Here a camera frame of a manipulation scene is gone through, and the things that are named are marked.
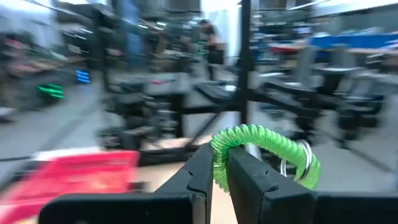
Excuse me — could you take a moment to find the person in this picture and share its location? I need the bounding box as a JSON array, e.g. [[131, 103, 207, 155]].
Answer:
[[198, 18, 227, 82]]

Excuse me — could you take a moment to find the red plastic slotted basket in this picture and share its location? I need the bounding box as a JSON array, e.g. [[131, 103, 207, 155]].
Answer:
[[0, 150, 141, 224]]

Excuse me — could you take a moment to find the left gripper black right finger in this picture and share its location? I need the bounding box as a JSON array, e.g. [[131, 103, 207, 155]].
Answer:
[[226, 146, 318, 224]]

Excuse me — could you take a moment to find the black aluminium table frame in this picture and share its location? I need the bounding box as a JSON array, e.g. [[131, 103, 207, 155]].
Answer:
[[136, 0, 398, 175]]

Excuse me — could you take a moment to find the green spiral coil keychain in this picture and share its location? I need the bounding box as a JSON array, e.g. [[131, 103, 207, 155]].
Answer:
[[209, 123, 322, 194]]

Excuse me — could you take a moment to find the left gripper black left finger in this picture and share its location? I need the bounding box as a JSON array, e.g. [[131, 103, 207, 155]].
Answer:
[[154, 142, 215, 195]]

